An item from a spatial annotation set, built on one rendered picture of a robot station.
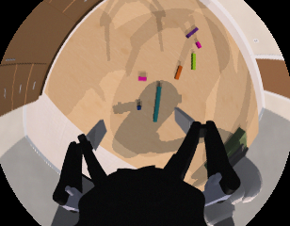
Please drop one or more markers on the dark purple rod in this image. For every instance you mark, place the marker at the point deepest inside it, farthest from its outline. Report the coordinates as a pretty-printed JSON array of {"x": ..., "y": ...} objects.
[{"x": 192, "y": 32}]

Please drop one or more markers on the orange rod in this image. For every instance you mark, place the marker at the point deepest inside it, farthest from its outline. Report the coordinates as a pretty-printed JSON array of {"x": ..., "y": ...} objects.
[{"x": 178, "y": 72}]

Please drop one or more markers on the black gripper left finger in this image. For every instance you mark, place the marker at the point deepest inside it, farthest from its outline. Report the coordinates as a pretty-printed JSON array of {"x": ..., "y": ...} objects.
[{"x": 67, "y": 190}]

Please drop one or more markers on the turquoise rod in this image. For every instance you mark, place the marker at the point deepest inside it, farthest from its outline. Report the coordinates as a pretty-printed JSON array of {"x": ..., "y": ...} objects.
[{"x": 157, "y": 101}]

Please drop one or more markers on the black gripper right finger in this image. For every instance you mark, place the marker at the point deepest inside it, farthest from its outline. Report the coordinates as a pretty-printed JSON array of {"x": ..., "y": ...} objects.
[{"x": 222, "y": 179}]

